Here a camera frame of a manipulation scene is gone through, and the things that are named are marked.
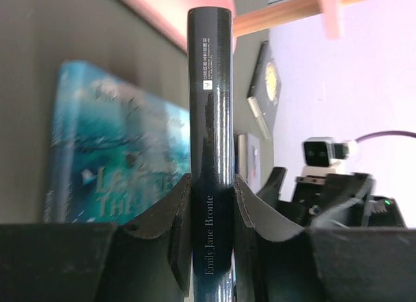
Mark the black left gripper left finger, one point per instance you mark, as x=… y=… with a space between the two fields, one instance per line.
x=146 y=259

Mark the purple blue cover book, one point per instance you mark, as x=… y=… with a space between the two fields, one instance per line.
x=249 y=160

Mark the dark navy hardcover book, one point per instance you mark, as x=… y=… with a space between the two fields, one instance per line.
x=210 y=65

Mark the black book with gold moon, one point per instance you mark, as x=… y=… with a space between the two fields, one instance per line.
x=264 y=93

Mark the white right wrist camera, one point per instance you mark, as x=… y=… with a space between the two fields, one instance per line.
x=323 y=155

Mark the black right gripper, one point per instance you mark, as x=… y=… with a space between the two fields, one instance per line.
x=332 y=200

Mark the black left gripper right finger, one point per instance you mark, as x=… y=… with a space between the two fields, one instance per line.
x=279 y=260

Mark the teal ocean cover book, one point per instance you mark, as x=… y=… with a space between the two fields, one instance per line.
x=116 y=150

